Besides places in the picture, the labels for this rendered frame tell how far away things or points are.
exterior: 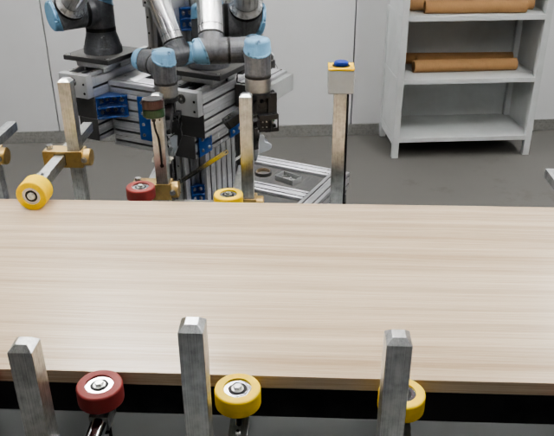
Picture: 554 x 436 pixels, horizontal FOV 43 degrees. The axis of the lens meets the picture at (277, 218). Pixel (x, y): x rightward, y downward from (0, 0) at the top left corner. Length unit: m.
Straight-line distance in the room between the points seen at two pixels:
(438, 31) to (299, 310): 3.62
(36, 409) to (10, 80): 4.01
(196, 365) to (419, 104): 4.11
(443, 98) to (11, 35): 2.88
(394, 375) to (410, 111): 4.06
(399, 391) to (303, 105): 3.94
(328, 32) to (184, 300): 3.44
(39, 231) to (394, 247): 0.87
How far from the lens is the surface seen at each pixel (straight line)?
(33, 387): 1.07
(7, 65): 4.95
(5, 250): 1.75
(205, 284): 1.51
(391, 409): 1.03
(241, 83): 2.70
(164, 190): 2.07
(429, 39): 4.85
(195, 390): 1.01
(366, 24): 4.75
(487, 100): 5.10
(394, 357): 0.97
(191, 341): 0.96
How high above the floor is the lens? 1.71
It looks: 27 degrees down
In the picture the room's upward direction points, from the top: straight up
